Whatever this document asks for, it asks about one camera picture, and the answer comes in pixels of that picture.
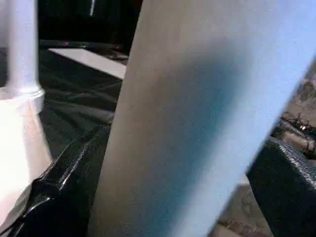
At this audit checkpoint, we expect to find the white plastic table top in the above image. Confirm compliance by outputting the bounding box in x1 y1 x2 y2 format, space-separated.
0 92 54 228

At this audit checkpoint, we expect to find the white plastic table leg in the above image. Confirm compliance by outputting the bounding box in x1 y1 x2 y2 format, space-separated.
87 0 316 237
0 0 46 99

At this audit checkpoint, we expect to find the white flat board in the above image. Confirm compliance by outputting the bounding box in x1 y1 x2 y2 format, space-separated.
48 47 129 80

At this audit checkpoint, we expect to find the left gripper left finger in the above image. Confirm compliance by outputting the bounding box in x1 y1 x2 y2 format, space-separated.
0 123 112 237

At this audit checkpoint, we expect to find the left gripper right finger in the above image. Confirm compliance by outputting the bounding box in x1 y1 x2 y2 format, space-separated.
246 137 316 237

